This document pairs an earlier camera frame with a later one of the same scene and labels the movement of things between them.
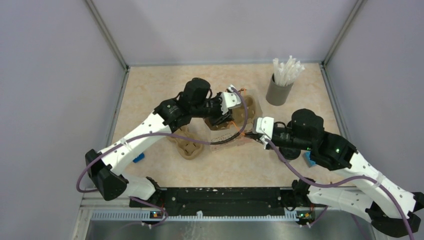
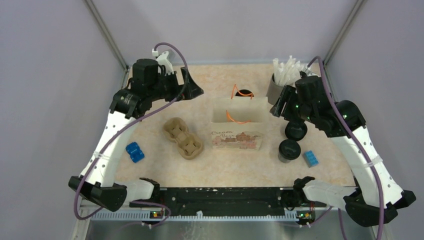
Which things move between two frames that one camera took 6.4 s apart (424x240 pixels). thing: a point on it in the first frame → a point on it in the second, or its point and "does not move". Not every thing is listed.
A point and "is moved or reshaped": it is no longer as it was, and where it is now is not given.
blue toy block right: [306, 157] does not move
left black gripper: [221, 118] → [192, 90]
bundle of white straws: [284, 74] does not move
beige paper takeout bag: [221, 138] is moved or reshaped
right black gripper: [256, 136] → [282, 107]
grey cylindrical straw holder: [277, 95] does not move
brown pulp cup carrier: [188, 149] does not move
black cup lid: [289, 153] does not move
